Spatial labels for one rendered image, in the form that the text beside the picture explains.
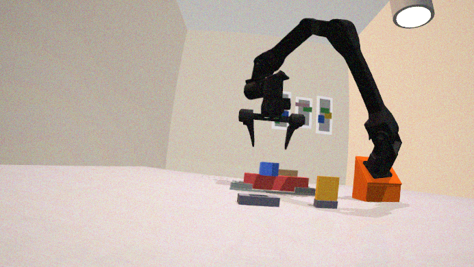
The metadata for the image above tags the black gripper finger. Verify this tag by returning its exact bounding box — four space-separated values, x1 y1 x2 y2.
285 123 300 150
243 120 255 147

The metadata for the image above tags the red long bar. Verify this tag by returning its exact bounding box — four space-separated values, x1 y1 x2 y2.
244 173 309 192

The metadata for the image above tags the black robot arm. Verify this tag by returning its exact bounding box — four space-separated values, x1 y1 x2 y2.
244 18 402 179

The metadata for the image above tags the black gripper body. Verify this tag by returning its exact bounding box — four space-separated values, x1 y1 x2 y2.
238 92 305 127

